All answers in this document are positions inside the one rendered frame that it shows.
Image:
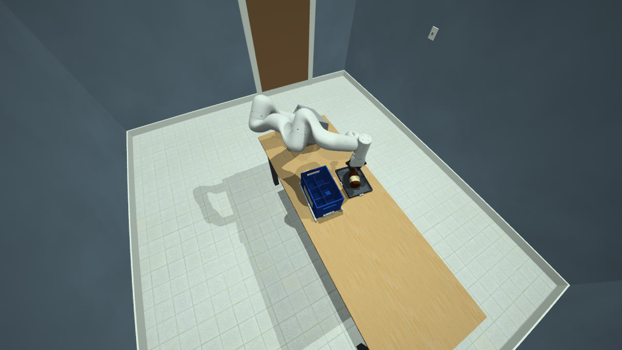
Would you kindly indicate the brown glass bottle with beige label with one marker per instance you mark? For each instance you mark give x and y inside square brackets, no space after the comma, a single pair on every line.
[354,178]

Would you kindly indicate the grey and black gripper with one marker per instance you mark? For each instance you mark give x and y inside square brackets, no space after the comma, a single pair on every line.
[355,162]

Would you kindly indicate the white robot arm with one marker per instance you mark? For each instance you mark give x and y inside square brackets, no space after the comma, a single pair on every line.
[295,129]

